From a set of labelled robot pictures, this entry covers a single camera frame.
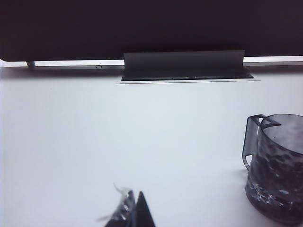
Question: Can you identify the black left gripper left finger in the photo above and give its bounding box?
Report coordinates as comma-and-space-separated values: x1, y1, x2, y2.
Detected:
96, 182, 137, 227

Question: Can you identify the grey desk divider panel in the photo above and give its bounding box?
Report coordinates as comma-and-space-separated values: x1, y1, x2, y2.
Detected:
0, 0, 303, 62

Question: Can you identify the recessed desk cable box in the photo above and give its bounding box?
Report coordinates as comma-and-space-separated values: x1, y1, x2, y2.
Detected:
115, 70, 262, 85

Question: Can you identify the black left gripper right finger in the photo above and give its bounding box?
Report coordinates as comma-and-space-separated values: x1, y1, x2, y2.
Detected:
135, 191, 156, 227

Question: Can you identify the dark textured glass cup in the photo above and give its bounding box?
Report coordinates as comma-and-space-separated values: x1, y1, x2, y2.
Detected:
242, 113, 303, 225

